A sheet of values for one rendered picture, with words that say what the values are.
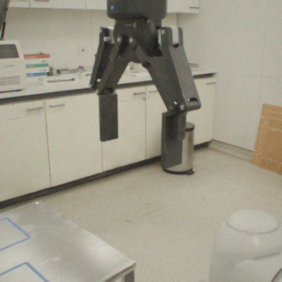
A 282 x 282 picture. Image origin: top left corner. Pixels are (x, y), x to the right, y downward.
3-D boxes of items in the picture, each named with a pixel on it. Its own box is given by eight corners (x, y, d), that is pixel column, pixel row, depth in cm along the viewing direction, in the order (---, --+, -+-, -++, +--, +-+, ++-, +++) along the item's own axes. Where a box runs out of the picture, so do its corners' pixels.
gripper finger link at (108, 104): (101, 96, 52) (98, 95, 52) (102, 142, 54) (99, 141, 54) (118, 93, 53) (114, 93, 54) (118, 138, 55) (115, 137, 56)
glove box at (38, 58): (24, 64, 300) (23, 52, 297) (19, 63, 309) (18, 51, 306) (51, 63, 314) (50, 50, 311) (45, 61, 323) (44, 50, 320)
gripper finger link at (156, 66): (150, 39, 46) (155, 32, 45) (189, 113, 43) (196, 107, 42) (125, 41, 44) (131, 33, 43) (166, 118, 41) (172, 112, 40)
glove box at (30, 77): (22, 82, 301) (22, 74, 299) (16, 81, 310) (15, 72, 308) (47, 80, 317) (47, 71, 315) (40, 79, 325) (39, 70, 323)
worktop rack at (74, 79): (43, 86, 284) (43, 78, 282) (39, 85, 292) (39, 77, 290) (78, 83, 298) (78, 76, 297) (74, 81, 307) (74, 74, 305)
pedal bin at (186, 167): (180, 179, 331) (182, 131, 318) (153, 167, 359) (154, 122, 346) (202, 171, 350) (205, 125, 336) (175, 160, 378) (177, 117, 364)
